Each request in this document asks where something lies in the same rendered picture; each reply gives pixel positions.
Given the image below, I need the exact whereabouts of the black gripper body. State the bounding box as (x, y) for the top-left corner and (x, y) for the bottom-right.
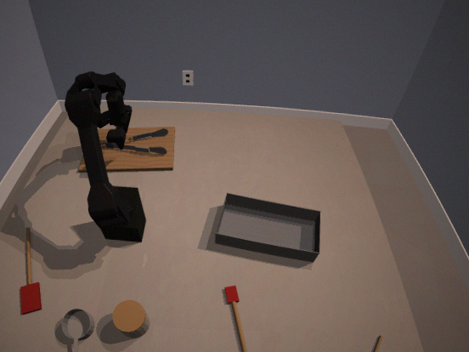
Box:
(106, 105), (132, 144)

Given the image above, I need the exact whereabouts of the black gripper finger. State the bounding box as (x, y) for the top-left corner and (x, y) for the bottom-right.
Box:
(123, 113), (132, 133)
(116, 140), (125, 150)

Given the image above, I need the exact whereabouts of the wooden board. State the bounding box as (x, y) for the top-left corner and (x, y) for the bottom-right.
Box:
(98, 127), (175, 172)

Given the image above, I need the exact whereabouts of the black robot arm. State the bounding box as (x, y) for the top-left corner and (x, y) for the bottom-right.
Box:
(65, 71), (133, 229)

